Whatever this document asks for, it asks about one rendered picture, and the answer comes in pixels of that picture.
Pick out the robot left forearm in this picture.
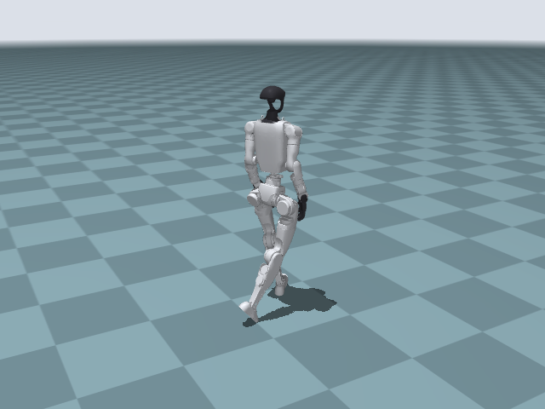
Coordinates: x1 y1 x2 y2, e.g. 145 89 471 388
244 163 261 187

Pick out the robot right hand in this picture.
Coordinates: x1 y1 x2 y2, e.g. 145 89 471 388
297 194 307 221

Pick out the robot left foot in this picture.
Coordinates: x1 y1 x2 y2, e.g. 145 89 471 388
274 274 288 296

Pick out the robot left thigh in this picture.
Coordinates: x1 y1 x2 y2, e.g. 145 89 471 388
247 187 276 248

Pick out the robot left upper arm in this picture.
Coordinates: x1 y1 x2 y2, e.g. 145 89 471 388
244 121 258 166

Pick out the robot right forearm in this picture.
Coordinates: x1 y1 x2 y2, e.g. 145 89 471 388
290 161 308 200

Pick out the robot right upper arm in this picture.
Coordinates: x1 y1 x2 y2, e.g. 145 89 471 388
284 124 302 172

